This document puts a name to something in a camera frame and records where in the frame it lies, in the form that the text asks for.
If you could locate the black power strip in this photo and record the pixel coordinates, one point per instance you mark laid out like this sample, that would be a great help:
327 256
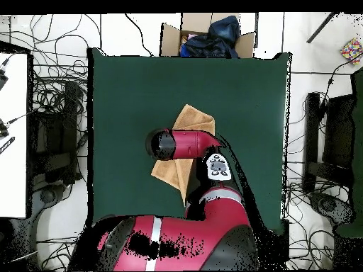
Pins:
285 240

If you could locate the brown cardboard box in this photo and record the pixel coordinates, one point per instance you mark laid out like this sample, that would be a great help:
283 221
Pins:
170 39

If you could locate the grey metal rod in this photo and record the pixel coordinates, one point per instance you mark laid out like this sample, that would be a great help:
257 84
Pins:
322 28

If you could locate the dark blue clothing pile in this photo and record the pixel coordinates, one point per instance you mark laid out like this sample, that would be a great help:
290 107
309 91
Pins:
221 31

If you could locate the orange terry towel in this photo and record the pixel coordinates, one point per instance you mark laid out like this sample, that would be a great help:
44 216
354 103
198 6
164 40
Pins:
195 119

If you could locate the black frame stand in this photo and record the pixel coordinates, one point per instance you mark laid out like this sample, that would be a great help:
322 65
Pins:
312 127
71 99

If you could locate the black pedestal foot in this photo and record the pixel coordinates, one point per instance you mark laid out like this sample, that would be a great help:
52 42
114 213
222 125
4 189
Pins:
326 204
48 196

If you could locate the black ridged strip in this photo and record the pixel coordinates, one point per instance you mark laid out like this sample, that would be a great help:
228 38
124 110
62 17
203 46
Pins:
7 145

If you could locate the multicoloured patterned item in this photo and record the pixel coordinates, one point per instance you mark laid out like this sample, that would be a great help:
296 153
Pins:
351 49

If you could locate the black desk device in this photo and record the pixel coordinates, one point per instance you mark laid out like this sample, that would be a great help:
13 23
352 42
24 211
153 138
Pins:
2 79
2 130

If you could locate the dark green table cloth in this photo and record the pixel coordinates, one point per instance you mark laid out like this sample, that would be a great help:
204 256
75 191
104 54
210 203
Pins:
127 99

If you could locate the dark green side cloth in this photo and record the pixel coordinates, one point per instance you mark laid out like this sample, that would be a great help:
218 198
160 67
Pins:
358 141

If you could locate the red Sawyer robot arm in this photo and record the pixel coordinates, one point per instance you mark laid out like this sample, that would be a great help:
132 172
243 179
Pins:
190 143

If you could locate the white desk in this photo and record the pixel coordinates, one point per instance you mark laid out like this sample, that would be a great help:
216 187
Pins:
14 170

